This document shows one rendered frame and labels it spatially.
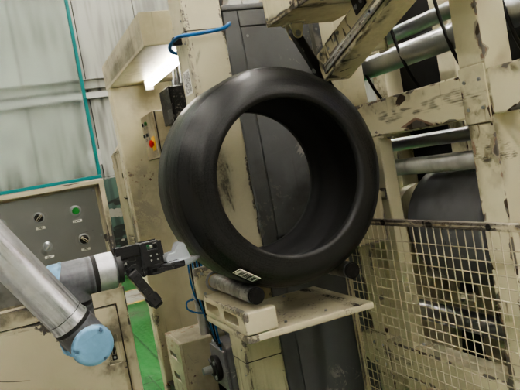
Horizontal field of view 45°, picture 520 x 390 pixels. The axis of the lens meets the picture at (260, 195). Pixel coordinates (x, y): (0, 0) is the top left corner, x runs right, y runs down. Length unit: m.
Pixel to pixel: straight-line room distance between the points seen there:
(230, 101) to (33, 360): 1.12
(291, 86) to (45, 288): 0.76
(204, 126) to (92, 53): 9.62
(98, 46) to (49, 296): 9.88
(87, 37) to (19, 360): 9.26
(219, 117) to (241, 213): 0.50
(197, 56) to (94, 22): 9.31
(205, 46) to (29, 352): 1.12
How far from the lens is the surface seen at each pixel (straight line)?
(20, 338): 2.22
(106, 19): 11.30
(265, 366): 2.06
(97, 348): 1.44
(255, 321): 1.61
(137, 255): 1.59
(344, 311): 1.72
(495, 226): 1.51
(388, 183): 2.14
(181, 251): 1.61
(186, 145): 1.54
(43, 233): 2.23
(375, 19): 1.78
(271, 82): 1.61
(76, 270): 1.55
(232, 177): 1.96
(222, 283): 1.79
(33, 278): 1.40
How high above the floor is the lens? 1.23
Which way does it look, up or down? 3 degrees down
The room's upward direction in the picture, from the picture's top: 10 degrees counter-clockwise
